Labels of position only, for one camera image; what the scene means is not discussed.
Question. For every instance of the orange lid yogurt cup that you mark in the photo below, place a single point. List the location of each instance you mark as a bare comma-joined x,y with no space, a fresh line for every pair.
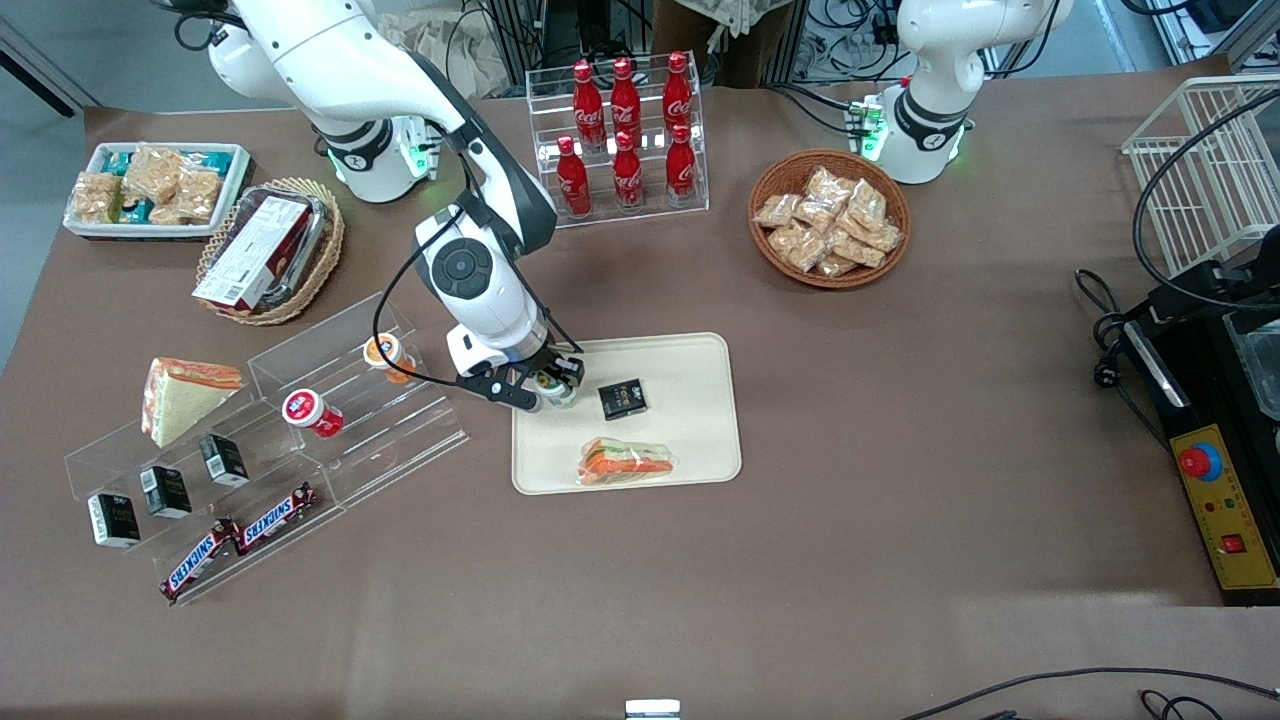
382,352

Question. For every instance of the light woven wicker basket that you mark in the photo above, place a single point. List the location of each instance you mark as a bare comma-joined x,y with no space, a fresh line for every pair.
320,270

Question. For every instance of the black small box white label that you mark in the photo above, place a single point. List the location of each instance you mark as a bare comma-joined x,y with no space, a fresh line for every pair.
224,461
166,492
113,520

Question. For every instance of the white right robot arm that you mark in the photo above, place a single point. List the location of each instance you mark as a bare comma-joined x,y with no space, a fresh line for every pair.
470,270

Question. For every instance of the red and white carton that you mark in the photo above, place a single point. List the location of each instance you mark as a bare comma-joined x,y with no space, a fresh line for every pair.
255,250

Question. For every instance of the green lid yogurt cup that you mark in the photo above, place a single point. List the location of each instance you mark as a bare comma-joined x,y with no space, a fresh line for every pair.
556,390

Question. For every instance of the clear acrylic tiered shelf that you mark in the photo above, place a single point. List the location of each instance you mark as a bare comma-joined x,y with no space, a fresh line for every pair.
400,440

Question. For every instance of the black device with clear cover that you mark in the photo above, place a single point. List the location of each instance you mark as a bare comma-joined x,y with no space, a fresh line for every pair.
1215,285

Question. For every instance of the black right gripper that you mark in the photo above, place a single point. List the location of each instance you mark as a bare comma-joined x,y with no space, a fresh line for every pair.
549,362

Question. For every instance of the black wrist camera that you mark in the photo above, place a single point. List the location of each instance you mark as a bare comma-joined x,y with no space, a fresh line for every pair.
495,390

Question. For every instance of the Snickers chocolate bar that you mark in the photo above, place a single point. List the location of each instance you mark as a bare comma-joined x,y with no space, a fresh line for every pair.
198,560
275,518

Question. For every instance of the red cola bottle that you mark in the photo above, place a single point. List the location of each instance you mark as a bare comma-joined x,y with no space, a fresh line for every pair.
588,105
677,95
681,168
625,100
573,182
627,175

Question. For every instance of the black yellow control box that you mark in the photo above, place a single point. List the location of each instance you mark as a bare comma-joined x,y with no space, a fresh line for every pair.
1225,520

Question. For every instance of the clear bag of rice crackers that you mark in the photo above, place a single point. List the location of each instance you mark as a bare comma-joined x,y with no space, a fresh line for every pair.
155,170
97,197
195,195

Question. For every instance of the brown wicker basket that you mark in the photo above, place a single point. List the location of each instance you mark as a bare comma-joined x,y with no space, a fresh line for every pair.
775,175

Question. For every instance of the clear acrylic bottle rack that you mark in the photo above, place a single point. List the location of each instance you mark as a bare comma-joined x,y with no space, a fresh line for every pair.
690,200

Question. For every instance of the wrapped triangle white sandwich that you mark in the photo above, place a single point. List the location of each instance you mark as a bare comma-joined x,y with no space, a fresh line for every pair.
180,400

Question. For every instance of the wrapped layered sandwich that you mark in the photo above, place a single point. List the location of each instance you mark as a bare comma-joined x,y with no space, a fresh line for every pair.
625,463

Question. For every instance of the red lid yogurt cup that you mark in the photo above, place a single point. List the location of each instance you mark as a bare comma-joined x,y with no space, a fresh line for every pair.
305,408

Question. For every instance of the crumpled white cloth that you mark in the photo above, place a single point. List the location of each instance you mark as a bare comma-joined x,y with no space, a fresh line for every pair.
470,60

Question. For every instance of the black gold-print small box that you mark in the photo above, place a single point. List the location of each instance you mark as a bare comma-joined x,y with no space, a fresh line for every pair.
622,399

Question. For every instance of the white rectangular snack bin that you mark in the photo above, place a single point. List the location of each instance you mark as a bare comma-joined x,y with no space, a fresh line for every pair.
235,185

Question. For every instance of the beige plastic tray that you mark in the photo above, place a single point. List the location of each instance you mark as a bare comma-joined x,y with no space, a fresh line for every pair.
690,440

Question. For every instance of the small white block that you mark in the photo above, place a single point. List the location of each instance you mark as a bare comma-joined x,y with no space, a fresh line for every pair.
652,709

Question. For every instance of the person in brown trousers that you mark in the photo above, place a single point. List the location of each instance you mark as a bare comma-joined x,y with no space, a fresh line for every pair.
740,35

